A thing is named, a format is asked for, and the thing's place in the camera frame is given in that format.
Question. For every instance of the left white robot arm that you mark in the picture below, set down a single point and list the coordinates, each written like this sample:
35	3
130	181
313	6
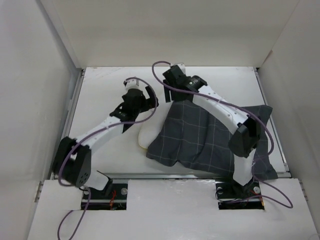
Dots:
73	160

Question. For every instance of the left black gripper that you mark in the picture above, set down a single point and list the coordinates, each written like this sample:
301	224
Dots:
150	103

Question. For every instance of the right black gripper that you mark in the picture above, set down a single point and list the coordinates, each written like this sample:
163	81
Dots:
167	93

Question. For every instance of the cream yellow pillow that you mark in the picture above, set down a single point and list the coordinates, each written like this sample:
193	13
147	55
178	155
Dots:
152	127

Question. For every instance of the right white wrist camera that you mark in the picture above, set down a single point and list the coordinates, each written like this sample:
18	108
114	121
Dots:
181	66

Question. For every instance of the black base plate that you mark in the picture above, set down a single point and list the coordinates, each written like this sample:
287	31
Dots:
232	196
115	200

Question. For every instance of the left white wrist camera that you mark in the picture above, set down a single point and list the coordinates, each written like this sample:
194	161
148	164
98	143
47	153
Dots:
131	83

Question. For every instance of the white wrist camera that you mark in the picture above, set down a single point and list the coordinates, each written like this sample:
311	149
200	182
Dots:
131	83
181	66

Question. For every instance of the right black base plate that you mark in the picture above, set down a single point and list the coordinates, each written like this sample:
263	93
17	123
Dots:
232	196

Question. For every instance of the dark grey checked pillowcase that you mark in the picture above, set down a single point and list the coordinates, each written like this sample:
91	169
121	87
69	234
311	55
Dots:
194	138

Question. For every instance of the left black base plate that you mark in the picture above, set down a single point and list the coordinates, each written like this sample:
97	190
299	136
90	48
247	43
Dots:
115	200

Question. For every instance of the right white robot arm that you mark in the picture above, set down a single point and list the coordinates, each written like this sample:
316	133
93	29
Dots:
245	130

